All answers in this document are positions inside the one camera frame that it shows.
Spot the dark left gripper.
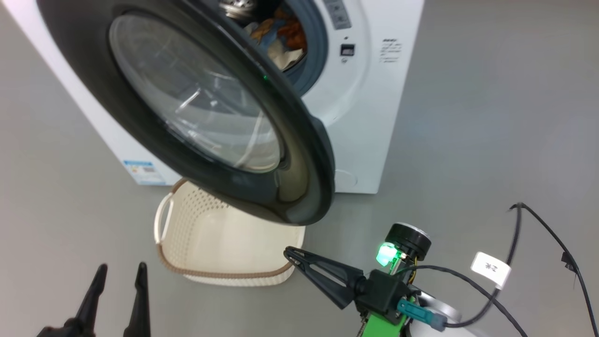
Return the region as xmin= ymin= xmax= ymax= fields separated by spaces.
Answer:
xmin=37 ymin=262 xmax=151 ymax=337

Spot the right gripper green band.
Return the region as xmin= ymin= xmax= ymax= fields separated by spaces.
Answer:
xmin=284 ymin=222 xmax=432 ymax=337

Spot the glass washing machine door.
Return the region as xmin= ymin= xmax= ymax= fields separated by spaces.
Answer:
xmin=37 ymin=0 xmax=336 ymax=226

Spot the white thin garment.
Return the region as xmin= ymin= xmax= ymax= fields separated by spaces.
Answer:
xmin=267 ymin=40 xmax=305 ymax=71

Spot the blue garment with orange print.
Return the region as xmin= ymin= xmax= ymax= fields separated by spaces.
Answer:
xmin=250 ymin=7 xmax=308 ymax=52

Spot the white front-load washing machine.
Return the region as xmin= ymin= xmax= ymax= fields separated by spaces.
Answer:
xmin=2 ymin=0 xmax=425 ymax=195

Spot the round white filter cover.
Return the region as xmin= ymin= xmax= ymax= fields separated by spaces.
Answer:
xmin=335 ymin=169 xmax=358 ymax=190

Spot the cream perforated laundry basket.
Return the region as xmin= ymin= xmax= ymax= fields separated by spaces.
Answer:
xmin=153 ymin=178 xmax=306 ymax=287

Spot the blue energy label sticker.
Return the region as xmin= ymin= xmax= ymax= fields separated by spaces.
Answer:
xmin=123 ymin=160 xmax=167 ymax=185

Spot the grey instruction label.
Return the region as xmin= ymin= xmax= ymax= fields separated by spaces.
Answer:
xmin=323 ymin=0 xmax=352 ymax=30

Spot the black cable with teal connector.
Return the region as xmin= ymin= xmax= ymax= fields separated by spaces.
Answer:
xmin=397 ymin=202 xmax=599 ymax=337

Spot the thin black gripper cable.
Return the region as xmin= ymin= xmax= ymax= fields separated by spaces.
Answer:
xmin=395 ymin=265 xmax=528 ymax=337

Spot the white cable label tag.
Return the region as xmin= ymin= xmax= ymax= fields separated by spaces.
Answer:
xmin=470 ymin=251 xmax=512 ymax=289

